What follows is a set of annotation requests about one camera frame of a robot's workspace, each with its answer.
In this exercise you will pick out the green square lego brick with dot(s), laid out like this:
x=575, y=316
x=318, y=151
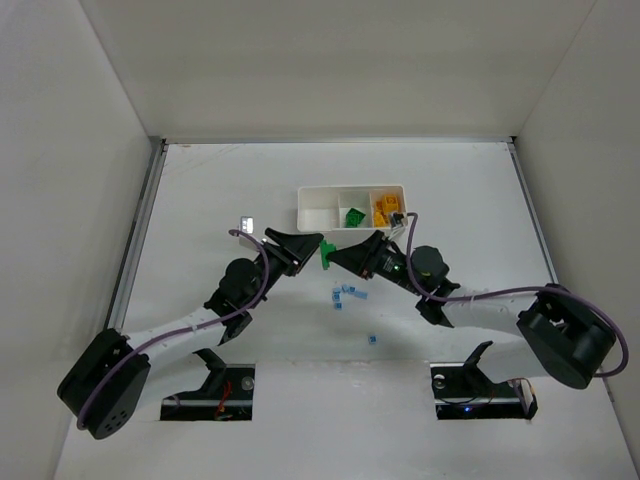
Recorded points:
x=354, y=218

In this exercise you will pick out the white three-compartment container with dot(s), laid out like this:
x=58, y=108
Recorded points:
x=323, y=208

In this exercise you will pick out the yellow butterfly lego brick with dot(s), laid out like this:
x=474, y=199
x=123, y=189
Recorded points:
x=389, y=203

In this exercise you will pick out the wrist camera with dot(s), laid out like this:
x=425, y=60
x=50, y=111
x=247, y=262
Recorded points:
x=397, y=224
x=246, y=225

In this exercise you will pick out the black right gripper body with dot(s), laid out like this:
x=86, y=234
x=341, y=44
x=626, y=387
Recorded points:
x=373, y=257

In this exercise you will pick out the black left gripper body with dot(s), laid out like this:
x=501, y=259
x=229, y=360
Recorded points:
x=282, y=252

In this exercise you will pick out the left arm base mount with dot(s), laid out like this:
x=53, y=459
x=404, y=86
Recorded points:
x=225, y=394

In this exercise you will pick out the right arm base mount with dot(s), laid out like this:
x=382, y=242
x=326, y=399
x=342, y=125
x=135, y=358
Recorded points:
x=462, y=392

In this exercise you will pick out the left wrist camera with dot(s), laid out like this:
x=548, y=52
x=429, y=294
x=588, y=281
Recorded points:
x=246, y=225

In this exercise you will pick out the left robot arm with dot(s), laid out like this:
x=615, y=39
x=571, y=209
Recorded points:
x=105, y=386

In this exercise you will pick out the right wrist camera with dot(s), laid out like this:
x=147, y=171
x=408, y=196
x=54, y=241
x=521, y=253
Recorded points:
x=397, y=224

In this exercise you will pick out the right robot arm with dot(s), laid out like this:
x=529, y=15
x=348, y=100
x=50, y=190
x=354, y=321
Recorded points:
x=553, y=332

